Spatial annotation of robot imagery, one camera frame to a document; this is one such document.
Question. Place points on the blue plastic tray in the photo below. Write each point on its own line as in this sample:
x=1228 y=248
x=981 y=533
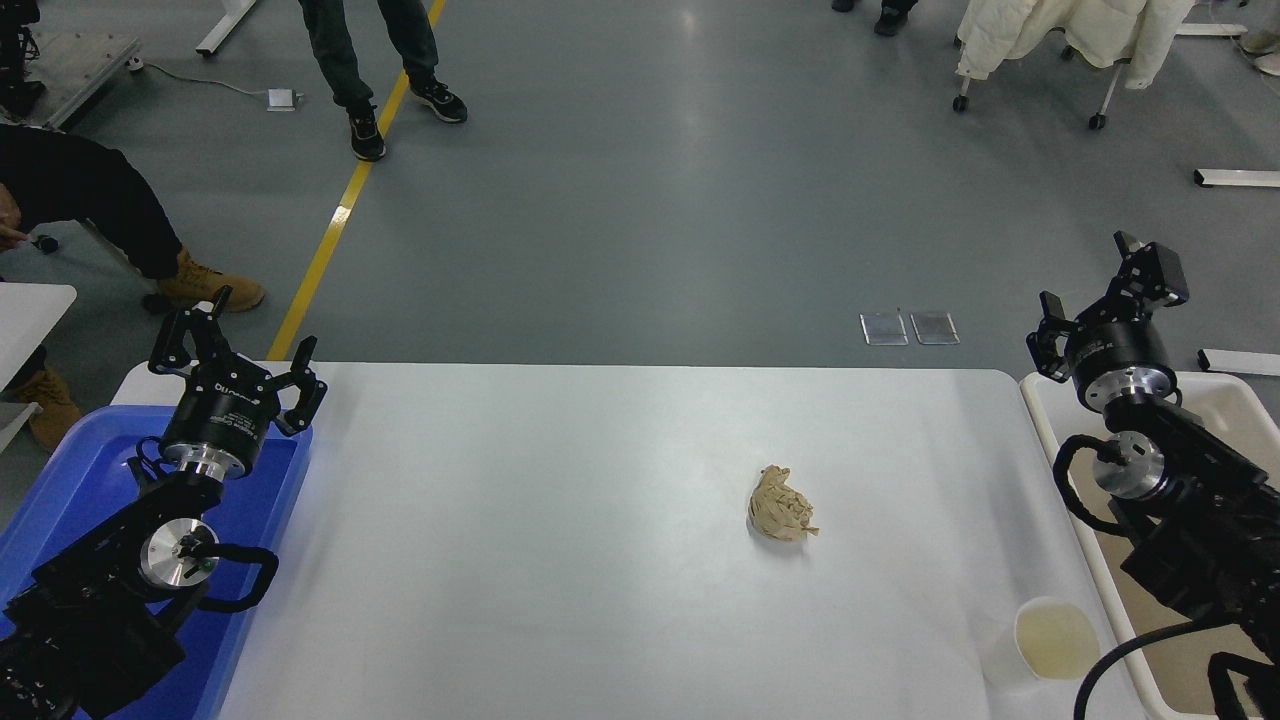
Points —
x=60 y=500

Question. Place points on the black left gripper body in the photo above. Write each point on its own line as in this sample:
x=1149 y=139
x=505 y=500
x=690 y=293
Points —
x=220 y=420

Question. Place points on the large pale bin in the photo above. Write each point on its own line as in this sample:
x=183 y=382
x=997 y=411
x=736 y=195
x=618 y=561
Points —
x=1230 y=410

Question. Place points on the grey metal platform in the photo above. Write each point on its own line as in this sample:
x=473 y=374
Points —
x=85 y=65

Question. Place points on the white padded coat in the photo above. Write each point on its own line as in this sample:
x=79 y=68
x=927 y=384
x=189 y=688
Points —
x=1060 y=30

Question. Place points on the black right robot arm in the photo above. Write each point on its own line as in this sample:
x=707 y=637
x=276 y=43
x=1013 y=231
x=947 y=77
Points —
x=1200 y=520

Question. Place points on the white desk foot beam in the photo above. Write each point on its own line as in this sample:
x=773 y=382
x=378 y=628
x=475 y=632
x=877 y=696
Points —
x=1240 y=362
x=1210 y=30
x=1240 y=178
x=225 y=25

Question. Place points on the grey wheeled office chair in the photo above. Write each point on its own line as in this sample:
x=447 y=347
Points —
x=152 y=303

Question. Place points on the tan paper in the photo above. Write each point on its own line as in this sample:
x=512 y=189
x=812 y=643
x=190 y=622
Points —
x=780 y=505

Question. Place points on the silver floor plate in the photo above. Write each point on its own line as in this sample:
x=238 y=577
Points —
x=884 y=329
x=935 y=328

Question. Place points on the black equipment on platform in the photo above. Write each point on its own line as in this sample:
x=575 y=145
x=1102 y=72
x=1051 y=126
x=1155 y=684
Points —
x=15 y=50

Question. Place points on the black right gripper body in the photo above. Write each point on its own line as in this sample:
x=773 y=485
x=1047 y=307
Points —
x=1120 y=350

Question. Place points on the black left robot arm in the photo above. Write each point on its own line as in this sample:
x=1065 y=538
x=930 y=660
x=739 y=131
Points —
x=90 y=600

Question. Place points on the white side table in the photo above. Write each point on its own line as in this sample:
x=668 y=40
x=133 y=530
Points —
x=30 y=320

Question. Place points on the white power adapter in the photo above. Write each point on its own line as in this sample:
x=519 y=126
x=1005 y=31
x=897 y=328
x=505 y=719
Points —
x=281 y=99

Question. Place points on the wheeled chair under coat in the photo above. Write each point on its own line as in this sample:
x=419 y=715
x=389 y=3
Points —
x=1110 y=95

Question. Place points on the white paper cup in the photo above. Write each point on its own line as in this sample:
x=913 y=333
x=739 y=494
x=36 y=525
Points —
x=1050 y=640

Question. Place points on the person's left hand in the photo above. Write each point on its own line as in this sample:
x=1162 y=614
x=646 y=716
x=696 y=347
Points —
x=8 y=220

